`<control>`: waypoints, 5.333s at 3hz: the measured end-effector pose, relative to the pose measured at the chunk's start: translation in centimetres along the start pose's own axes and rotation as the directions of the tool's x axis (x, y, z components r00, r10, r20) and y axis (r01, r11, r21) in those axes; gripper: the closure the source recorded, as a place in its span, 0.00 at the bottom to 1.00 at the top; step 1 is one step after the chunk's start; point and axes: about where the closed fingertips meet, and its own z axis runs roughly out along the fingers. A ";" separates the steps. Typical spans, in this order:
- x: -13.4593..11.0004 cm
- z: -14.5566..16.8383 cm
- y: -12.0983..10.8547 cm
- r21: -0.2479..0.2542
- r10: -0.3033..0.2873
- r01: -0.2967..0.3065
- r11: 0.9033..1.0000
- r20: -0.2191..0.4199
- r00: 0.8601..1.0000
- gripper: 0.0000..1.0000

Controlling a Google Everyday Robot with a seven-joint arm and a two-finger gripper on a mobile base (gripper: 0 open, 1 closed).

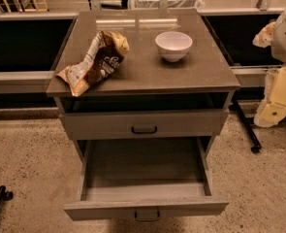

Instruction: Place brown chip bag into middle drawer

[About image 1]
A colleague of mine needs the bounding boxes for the closed middle drawer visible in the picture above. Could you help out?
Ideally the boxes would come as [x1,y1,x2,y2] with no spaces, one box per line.
[60,109,228,140]

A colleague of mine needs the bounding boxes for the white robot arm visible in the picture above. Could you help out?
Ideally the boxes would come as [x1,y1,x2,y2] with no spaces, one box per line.
[252,9,286,127]

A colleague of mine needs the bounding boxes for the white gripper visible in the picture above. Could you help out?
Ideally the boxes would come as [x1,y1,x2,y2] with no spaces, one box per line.
[252,21,286,127]

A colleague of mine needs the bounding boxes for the brown chip bag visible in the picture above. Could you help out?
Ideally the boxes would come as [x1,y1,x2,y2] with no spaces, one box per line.
[57,31,130,97]

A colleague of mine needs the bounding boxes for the white bowl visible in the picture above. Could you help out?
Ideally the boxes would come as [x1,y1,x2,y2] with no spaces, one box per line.
[155,31,193,62]

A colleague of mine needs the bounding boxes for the grey drawer cabinet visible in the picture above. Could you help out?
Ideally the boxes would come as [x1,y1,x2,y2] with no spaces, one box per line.
[47,10,239,155]

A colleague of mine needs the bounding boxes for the black stand leg right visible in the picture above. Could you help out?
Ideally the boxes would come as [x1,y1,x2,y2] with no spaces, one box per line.
[232,96,262,153]

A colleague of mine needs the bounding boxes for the clear plastic bin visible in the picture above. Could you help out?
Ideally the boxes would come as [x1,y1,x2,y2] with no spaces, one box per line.
[128,0,205,10]

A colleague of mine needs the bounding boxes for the open bottom drawer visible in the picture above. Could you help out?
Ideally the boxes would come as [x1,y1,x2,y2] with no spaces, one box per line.
[64,138,228,222]

